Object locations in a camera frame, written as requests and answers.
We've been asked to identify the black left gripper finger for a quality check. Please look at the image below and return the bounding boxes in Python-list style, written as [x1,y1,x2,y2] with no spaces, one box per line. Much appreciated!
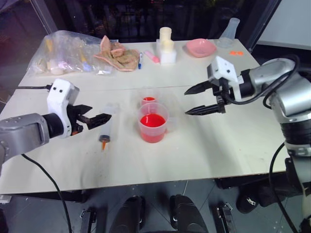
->
[73,104,93,117]
[78,113,113,130]

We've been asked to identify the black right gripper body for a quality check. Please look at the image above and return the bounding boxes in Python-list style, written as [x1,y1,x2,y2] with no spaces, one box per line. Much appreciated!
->
[210,78,233,115]

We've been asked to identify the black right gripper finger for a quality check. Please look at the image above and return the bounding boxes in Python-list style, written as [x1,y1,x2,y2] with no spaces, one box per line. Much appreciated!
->
[184,81,214,96]
[185,103,223,116]

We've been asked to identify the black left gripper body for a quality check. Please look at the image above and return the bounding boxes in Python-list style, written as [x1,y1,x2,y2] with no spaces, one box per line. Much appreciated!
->
[67,104,85,137]

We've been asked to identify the clear syringe orange tip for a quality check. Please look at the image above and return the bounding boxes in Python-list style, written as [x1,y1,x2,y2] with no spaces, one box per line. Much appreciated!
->
[98,102,120,151]

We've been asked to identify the small cup red liquid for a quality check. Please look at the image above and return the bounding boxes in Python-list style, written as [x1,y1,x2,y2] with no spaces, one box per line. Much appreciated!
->
[139,95,157,108]

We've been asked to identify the beaker with red liquid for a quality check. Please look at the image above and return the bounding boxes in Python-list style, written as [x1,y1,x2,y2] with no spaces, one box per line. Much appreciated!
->
[137,102,176,144]

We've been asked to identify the pink plastic bowl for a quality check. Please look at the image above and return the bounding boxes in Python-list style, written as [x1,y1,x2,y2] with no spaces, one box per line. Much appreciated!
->
[186,38,218,58]

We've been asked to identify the small clear plastic packet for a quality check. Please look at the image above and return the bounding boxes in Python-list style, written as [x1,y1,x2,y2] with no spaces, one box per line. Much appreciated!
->
[95,66,115,77]

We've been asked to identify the blue yellow small tool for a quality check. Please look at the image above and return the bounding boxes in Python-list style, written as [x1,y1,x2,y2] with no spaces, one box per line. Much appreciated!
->
[81,53,92,72]

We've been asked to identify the white block with cylinders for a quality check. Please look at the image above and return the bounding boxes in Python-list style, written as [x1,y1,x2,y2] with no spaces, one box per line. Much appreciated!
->
[155,39,177,66]

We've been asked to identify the pink marker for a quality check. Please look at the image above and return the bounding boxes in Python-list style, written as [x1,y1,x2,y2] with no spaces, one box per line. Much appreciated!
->
[143,50,161,65]

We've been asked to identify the clear plastic bag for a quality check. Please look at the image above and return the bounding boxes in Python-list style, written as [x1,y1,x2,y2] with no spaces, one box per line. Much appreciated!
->
[25,30,116,77]

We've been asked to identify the clear plastic flask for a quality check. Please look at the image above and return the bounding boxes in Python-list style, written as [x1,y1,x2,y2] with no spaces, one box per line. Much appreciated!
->
[214,17,241,49]

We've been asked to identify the pink beige cloth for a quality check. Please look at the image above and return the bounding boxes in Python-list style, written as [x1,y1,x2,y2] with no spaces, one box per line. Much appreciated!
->
[93,34,139,73]

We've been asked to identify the black metal clamp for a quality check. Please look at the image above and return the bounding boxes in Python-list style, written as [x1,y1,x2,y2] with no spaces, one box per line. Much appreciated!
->
[213,203,237,233]
[79,207,97,233]

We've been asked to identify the dark rounded shape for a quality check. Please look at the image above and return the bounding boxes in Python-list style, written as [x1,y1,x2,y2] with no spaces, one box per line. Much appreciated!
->
[113,195,147,233]
[169,194,207,233]

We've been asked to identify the black cap white logo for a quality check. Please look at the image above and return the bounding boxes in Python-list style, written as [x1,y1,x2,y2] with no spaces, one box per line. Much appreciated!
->
[236,186,285,215]

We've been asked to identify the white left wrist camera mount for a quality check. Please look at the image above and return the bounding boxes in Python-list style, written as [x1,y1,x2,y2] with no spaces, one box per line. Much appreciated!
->
[46,78,80,140]

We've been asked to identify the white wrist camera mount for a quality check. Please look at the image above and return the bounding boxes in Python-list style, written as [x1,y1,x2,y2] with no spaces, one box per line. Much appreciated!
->
[46,78,80,140]
[207,55,244,102]

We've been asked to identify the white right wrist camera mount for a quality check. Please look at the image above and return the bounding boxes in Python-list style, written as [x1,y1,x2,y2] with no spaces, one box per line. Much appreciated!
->
[207,55,244,102]

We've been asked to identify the black cable on table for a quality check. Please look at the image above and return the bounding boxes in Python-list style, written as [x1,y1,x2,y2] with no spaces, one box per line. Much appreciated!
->
[17,83,53,91]

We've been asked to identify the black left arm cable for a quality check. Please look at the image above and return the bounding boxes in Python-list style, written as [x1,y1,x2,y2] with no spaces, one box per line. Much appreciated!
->
[21,153,74,233]

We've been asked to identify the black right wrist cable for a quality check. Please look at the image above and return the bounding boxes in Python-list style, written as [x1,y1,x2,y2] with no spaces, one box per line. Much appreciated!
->
[225,53,303,109]

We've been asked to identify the black robot body cable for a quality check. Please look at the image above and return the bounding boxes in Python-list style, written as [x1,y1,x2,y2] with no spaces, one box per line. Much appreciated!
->
[268,141,301,233]

